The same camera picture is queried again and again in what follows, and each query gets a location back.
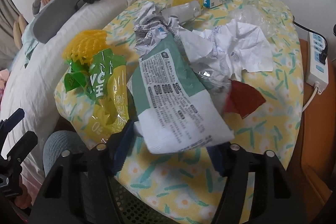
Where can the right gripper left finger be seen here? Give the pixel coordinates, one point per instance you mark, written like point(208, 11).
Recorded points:
point(60, 199)

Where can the yellow green drink pouch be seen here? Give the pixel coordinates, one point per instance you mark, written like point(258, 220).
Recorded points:
point(103, 112)

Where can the green candy wrapper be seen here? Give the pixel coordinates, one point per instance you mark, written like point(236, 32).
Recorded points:
point(77, 77)

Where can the green white snack wrapper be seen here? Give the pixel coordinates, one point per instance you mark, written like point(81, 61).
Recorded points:
point(174, 110)

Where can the white paper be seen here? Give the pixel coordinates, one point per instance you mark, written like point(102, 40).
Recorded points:
point(227, 50)

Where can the printed paper ball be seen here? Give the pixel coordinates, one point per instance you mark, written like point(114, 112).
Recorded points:
point(152, 26)

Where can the green mesh trash basket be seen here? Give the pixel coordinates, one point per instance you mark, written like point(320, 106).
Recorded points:
point(132, 209)

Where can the white pillow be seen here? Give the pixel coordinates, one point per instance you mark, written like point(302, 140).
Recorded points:
point(31, 84)

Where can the yellow floral cushion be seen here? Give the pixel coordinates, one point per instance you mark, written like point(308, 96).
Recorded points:
point(185, 186)

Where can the red silver foil wrapper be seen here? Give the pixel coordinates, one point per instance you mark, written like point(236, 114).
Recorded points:
point(231, 96)

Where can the light green cloth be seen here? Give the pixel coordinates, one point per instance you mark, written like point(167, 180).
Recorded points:
point(29, 42)

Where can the white power strip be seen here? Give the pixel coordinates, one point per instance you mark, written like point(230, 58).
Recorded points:
point(317, 74)

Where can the grey breathing machine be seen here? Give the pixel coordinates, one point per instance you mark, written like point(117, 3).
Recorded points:
point(52, 17)

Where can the clear plastic bag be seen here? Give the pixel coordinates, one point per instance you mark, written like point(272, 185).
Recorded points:
point(257, 7)

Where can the foil cup with yellow wrapper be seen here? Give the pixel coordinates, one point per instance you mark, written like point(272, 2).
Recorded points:
point(183, 10)

